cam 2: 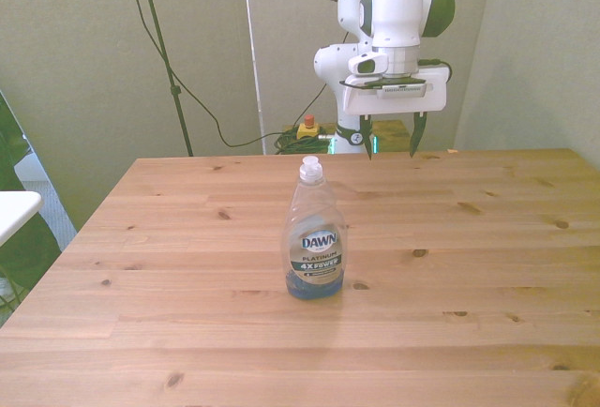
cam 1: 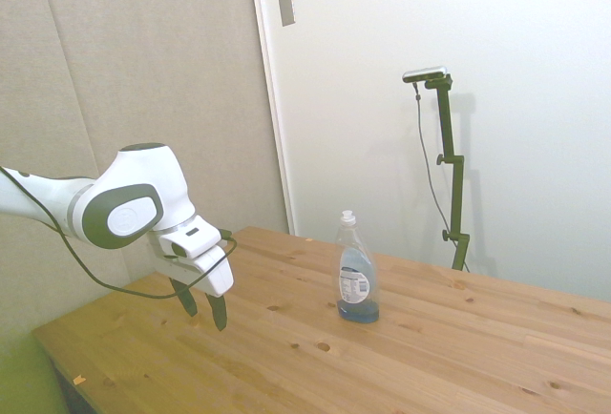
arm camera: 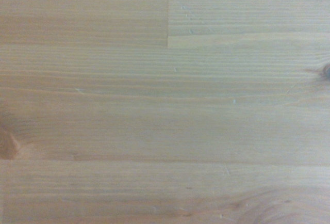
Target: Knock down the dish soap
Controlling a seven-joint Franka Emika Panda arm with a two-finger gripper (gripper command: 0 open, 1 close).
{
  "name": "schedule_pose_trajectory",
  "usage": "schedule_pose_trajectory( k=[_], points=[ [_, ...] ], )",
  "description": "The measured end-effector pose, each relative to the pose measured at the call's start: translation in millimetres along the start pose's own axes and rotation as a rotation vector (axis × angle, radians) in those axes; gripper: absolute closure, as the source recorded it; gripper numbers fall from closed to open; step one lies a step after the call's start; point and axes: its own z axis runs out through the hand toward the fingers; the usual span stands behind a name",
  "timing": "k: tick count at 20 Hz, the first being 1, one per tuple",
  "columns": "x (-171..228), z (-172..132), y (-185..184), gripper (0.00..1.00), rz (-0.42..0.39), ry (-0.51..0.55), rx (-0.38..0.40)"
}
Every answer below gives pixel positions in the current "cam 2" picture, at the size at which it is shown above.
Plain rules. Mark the white side table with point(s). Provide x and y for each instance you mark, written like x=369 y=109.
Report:
x=14 y=212

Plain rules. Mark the white vertical wall strip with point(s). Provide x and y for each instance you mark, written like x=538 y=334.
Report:
x=253 y=50

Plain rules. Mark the yellow emergency stop button box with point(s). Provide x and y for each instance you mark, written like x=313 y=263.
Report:
x=308 y=129

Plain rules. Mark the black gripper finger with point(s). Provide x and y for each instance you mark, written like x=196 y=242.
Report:
x=416 y=134
x=366 y=135

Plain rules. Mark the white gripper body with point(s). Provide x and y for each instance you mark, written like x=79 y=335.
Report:
x=398 y=99

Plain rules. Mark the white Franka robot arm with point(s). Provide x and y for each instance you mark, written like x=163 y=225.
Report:
x=396 y=8

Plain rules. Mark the black camera stand pole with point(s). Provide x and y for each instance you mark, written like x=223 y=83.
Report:
x=164 y=50

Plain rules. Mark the clear Dawn dish soap bottle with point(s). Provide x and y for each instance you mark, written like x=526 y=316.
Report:
x=313 y=233

